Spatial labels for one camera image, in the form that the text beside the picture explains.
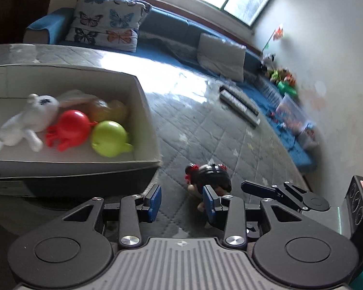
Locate green rubber pig toy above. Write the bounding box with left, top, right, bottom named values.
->
left=91, top=121, right=134, bottom=158

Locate blue sofa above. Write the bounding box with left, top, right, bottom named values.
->
left=23, top=7, right=319, bottom=173

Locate black and white cow plush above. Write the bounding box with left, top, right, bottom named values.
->
left=262, top=54, right=276, bottom=71

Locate black cardboard box white inside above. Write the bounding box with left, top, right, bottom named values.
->
left=0, top=64, right=162, bottom=198

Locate small clear plastic container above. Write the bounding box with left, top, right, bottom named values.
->
left=296, top=121, right=319, bottom=151

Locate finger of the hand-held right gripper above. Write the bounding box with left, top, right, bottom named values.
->
left=241, top=180, right=306, bottom=211

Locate black-haired doll with red bows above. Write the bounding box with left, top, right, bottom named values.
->
left=184, top=163, right=232, bottom=228

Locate tan rubber animal toy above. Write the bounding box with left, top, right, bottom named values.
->
left=89, top=99, right=128, bottom=124

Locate dark wooden door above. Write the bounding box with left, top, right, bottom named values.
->
left=0, top=0, right=57, bottom=45

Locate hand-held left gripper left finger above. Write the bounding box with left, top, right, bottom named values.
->
left=62, top=184, right=163, bottom=250

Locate red rubber pig toy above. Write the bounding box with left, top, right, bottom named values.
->
left=45, top=109, right=97, bottom=152

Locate grey quilted glass-covered desktop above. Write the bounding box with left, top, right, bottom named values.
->
left=0, top=44, right=313, bottom=248

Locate white rabbit plush toy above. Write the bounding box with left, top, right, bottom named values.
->
left=0, top=89, right=96, bottom=159

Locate clear plastic toy container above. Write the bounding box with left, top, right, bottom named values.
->
left=275, top=94, right=309, bottom=135

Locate flat butterfly print pillow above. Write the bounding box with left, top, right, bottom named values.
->
left=65, top=27, right=138, bottom=53

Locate orange green wall decoration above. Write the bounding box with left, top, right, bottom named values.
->
left=262, top=24, right=285, bottom=52

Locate grey remote control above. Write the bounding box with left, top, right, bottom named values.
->
left=219, top=92, right=261, bottom=127

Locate large butterfly print pillow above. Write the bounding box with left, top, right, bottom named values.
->
left=71, top=0, right=152, bottom=33

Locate green plastic bowl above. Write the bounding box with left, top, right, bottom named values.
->
left=278, top=80, right=298, bottom=98

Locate dark remote control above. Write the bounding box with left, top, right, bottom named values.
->
left=219, top=85, right=259, bottom=117

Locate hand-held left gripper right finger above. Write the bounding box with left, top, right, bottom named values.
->
left=203, top=185, right=306, bottom=249

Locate plain white pillow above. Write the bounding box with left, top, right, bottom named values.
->
left=197, top=33, right=247, bottom=83

